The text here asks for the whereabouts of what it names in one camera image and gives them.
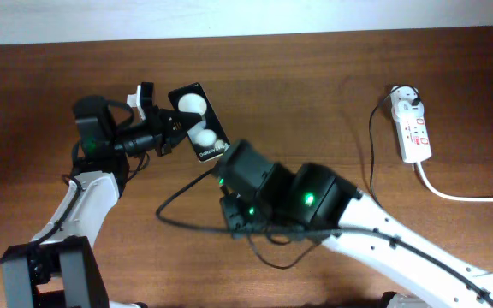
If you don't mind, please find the white power strip cord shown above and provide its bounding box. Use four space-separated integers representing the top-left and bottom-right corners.
413 161 493 204

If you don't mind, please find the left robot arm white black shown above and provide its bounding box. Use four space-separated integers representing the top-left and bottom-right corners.
2 96 202 307

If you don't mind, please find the white power strip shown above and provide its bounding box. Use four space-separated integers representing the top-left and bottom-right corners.
390 86 432 163

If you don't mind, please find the black charger cable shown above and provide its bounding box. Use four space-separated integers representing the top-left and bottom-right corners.
246 84 422 270

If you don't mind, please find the white USB charger plug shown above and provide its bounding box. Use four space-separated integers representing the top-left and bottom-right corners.
391 101 425 122

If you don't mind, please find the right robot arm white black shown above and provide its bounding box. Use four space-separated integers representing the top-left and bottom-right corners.
214 140 493 307

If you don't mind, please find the black smartphone with white circles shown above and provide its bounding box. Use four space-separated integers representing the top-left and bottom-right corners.
168 82 230 163

